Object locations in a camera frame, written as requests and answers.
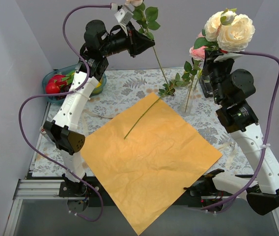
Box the white rose stem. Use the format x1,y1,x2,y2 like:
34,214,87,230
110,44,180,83
193,8,255,53

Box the cream printed ribbon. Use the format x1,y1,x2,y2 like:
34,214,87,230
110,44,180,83
81,109,115,136

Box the orange wrapping paper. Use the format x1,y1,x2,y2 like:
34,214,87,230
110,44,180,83
81,93,221,234

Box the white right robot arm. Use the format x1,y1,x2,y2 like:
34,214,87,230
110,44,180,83
189,50,279,215

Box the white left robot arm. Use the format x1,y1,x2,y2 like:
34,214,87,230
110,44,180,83
43,20,155,197

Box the clear glass vase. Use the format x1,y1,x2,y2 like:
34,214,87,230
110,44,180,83
178,84,197,116

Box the black green product box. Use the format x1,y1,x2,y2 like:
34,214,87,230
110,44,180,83
199,71,213,98

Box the red dragon fruit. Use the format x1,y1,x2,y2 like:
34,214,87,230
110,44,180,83
48,73,74,88

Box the dark purple grapes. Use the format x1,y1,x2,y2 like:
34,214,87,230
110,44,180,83
55,85,71,100

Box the red apple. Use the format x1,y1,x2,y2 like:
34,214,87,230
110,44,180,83
45,83,60,94

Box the teal plastic fruit bowl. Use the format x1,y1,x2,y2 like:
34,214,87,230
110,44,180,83
42,64,107,106

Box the silver drink can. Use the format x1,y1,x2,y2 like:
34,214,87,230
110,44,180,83
40,126,47,136

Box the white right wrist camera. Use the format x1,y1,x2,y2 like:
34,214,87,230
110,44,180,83
214,52,243,62

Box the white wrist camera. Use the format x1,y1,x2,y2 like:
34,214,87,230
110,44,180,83
214,52,243,62
111,3,133,34

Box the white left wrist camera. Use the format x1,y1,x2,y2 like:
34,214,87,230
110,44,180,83
111,3,133,34

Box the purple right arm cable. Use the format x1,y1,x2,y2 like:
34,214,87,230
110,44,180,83
199,51,279,214

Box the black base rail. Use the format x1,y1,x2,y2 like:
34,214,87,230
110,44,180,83
15,169,249,207

